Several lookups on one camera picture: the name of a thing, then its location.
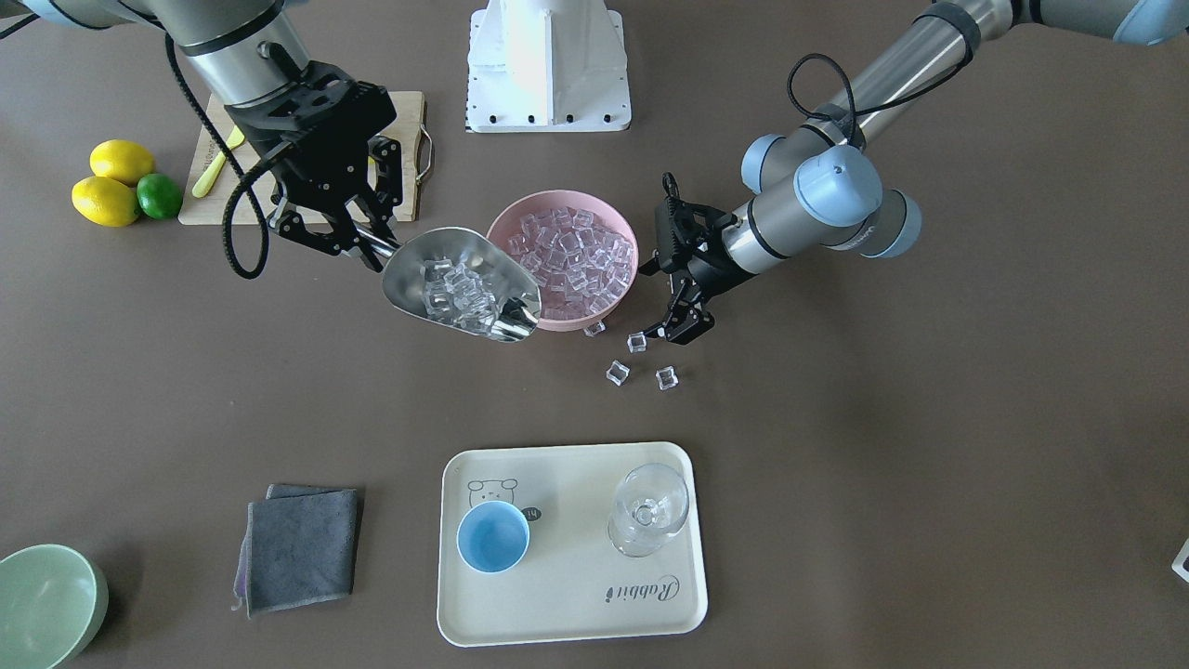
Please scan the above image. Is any light blue cup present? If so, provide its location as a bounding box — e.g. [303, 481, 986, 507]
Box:
[457, 501, 530, 574]

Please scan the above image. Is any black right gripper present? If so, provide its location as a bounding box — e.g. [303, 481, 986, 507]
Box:
[225, 62, 403, 272]

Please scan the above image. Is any green lime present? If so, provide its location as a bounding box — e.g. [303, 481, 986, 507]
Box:
[136, 173, 184, 220]

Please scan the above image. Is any mint green bowl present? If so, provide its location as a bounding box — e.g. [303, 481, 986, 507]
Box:
[1, 544, 108, 668]

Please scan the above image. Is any yellow lemon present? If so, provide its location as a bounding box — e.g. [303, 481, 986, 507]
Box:
[71, 177, 141, 228]
[88, 138, 156, 188]

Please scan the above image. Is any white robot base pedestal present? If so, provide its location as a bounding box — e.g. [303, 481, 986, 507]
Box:
[464, 1, 633, 133]

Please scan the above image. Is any clear wine glass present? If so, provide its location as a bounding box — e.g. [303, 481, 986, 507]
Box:
[608, 463, 688, 558]

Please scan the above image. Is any silver metal ice scoop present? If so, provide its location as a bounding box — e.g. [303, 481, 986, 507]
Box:
[361, 226, 542, 343]

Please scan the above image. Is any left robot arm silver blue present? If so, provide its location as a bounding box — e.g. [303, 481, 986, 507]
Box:
[640, 1, 1188, 346]

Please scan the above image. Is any cream serving tray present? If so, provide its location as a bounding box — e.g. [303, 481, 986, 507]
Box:
[438, 441, 709, 646]

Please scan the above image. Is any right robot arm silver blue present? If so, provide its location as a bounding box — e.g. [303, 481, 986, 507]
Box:
[4, 1, 402, 279]

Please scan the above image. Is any yellow plastic knife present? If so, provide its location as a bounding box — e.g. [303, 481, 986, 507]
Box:
[190, 126, 245, 198]

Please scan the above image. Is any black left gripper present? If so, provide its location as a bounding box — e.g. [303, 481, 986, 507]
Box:
[637, 171, 755, 346]

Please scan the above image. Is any pink bowl of ice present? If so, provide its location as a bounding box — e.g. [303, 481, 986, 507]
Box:
[487, 190, 640, 332]

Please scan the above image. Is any grey folded cloth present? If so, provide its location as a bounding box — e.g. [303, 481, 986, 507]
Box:
[232, 482, 361, 618]

